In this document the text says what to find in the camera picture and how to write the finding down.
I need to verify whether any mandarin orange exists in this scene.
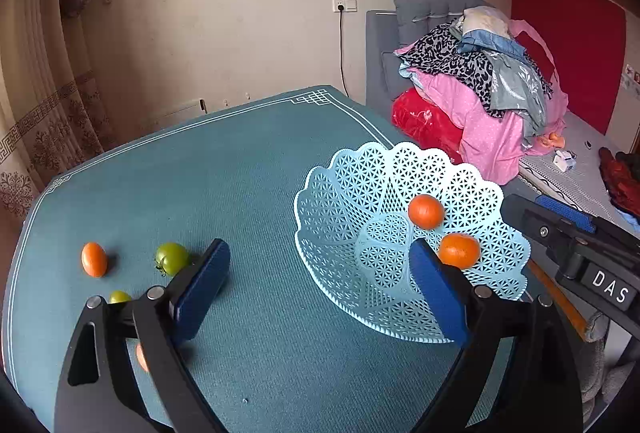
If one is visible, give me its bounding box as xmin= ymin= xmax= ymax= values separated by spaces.
xmin=136 ymin=343 xmax=149 ymax=373
xmin=408 ymin=195 xmax=445 ymax=231
xmin=438 ymin=233 xmax=480 ymax=269

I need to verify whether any small green tomato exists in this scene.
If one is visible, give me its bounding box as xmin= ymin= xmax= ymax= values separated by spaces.
xmin=108 ymin=290 xmax=132 ymax=304

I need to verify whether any smooth orange tomato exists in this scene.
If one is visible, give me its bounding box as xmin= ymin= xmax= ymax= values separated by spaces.
xmin=81 ymin=242 xmax=108 ymax=278

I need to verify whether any green tomato with stem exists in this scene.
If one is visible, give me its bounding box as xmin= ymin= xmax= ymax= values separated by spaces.
xmin=155 ymin=242 xmax=190 ymax=276

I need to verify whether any light blue lattice basket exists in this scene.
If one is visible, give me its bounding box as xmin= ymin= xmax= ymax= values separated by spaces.
xmin=294 ymin=142 xmax=530 ymax=343

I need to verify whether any grey sofa bed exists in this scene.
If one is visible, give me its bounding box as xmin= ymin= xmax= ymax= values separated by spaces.
xmin=366 ymin=0 xmax=639 ymax=231

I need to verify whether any small white box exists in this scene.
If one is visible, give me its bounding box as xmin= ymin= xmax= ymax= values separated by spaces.
xmin=552 ymin=149 xmax=576 ymax=173

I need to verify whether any pile of clothes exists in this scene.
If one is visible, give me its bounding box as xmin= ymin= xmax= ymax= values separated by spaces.
xmin=395 ymin=6 xmax=568 ymax=185

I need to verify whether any red padded headboard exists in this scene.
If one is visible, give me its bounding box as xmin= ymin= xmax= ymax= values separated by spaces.
xmin=511 ymin=0 xmax=626 ymax=134

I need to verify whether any teal tablecloth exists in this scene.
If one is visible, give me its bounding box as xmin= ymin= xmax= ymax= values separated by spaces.
xmin=2 ymin=84 xmax=547 ymax=433

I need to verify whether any patterned beige curtain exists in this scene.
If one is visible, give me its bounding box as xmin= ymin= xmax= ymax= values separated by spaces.
xmin=1 ymin=0 xmax=116 ymax=222

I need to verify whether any white wall socket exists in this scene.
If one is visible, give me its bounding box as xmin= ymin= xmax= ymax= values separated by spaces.
xmin=332 ymin=0 xmax=358 ymax=13

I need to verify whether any black power cable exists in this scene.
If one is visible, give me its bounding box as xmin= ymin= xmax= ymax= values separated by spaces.
xmin=337 ymin=5 xmax=352 ymax=99

